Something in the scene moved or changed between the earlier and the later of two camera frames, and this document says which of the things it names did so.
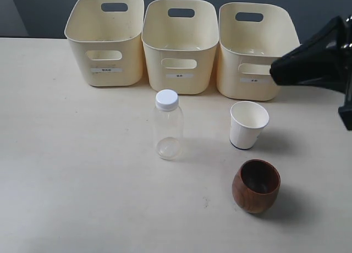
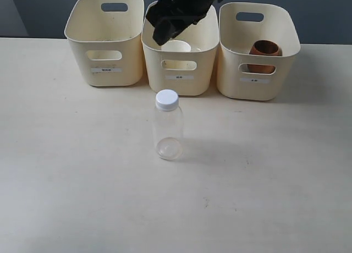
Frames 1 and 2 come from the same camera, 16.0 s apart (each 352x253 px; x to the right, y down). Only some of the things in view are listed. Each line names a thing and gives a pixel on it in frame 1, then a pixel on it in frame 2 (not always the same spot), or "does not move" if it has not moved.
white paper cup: (247, 120) to (175, 45)
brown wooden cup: (255, 185) to (264, 47)
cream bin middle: (180, 38) does not move
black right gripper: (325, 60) to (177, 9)
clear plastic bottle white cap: (168, 125) does not move
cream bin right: (252, 36) does not move
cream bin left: (105, 31) does not move
